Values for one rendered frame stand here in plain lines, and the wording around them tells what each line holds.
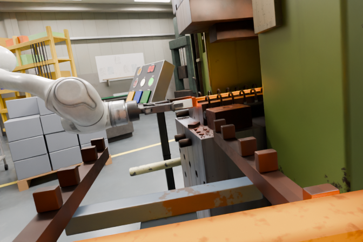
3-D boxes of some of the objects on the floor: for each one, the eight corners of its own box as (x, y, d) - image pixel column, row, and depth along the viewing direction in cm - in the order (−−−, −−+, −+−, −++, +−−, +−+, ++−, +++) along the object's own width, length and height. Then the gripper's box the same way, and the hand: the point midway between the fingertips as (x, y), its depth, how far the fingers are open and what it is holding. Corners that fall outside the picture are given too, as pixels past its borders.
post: (175, 239, 149) (152, 82, 134) (174, 235, 153) (151, 82, 138) (181, 237, 150) (158, 81, 135) (180, 233, 153) (158, 81, 139)
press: (192, 102, 869) (182, 21, 826) (205, 103, 773) (194, 12, 730) (173, 105, 837) (162, 22, 794) (185, 107, 741) (172, 13, 698)
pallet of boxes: (103, 151, 371) (91, 88, 356) (112, 163, 308) (98, 88, 293) (27, 172, 319) (9, 100, 304) (19, 192, 256) (-3, 102, 241)
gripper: (129, 117, 88) (184, 108, 92) (128, 127, 68) (198, 115, 73) (126, 99, 87) (182, 91, 91) (125, 104, 67) (195, 93, 72)
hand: (182, 102), depth 82 cm, fingers open, 7 cm apart
